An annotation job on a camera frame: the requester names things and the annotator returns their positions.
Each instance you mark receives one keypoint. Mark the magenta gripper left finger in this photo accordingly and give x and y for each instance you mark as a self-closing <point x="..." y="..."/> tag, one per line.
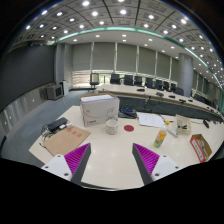
<point x="71" y="166"/>

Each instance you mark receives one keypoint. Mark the white paper cup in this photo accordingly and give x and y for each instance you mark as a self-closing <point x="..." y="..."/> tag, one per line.
<point x="111" y="127"/>

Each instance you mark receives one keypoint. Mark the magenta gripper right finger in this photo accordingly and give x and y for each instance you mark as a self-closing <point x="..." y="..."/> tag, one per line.
<point x="152" y="166"/>

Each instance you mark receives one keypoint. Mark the black power adapter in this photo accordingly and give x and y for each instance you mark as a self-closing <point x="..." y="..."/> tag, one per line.
<point x="56" y="124"/>

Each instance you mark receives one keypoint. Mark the small red cardboard box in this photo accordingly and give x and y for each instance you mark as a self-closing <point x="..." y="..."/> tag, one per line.
<point x="201" y="147"/>

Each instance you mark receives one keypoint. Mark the white cardboard box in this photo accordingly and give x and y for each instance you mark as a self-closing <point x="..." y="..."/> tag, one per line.
<point x="97" y="109"/>

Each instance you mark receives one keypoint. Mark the grey cabinet on wheels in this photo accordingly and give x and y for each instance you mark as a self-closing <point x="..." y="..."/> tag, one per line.
<point x="54" y="92"/>

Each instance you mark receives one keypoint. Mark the long curved conference desk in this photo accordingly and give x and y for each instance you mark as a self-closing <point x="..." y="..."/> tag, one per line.
<point x="160" y="102"/>

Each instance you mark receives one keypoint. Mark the brown paper envelope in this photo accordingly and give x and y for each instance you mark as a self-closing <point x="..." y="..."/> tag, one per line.
<point x="66" y="140"/>

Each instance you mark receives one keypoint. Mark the red round coaster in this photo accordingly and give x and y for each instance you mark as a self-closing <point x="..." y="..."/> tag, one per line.
<point x="128" y="128"/>

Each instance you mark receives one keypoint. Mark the black office chair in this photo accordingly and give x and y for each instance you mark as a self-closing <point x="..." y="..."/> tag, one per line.
<point x="94" y="80"/>

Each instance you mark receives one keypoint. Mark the white paper sheets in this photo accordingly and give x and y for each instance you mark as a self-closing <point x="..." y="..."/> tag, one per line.
<point x="150" y="120"/>

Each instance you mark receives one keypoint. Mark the black pouch on table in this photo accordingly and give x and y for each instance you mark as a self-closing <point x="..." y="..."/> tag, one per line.
<point x="127" y="113"/>

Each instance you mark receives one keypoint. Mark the yellow drink bottle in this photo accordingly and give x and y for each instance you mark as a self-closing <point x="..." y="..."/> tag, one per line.
<point x="161" y="134"/>

